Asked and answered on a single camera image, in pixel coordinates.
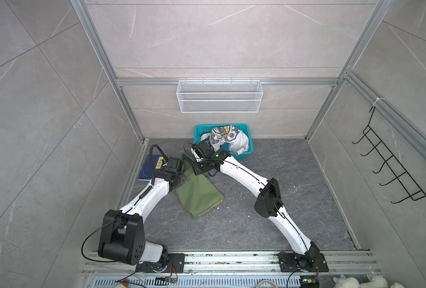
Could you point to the blue book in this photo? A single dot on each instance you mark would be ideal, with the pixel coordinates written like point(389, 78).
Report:
point(151, 165)

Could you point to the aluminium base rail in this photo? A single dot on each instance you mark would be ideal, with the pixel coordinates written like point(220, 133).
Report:
point(241, 263)

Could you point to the green tank top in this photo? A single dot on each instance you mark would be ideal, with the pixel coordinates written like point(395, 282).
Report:
point(197, 194)

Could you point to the black wire hook rack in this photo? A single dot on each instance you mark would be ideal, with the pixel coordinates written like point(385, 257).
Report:
point(410, 186)

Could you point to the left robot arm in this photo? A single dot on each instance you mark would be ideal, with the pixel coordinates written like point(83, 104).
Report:
point(122, 237)

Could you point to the white wire mesh shelf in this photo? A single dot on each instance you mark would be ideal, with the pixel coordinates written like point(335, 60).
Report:
point(219, 96)

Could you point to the teal plastic basket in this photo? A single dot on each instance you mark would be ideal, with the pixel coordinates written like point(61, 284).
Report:
point(201, 129)

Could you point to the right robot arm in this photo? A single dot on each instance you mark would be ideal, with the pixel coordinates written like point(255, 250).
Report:
point(268, 203)

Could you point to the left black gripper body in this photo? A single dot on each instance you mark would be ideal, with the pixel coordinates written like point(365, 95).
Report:
point(182, 179)

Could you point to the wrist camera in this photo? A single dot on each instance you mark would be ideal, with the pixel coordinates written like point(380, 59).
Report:
point(203, 149)
point(174, 165)

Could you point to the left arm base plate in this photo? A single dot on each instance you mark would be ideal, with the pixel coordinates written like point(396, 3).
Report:
point(172, 262)

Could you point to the white patterned tank top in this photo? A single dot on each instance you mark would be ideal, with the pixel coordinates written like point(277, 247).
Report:
point(237, 140)

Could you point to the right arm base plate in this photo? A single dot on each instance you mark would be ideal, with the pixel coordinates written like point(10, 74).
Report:
point(291, 262)

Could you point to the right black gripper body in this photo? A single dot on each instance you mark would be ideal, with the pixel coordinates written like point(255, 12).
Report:
point(201, 167)

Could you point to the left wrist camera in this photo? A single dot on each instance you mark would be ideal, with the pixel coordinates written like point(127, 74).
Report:
point(174, 165)

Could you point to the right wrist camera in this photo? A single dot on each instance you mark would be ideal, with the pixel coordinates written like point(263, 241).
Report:
point(203, 149)

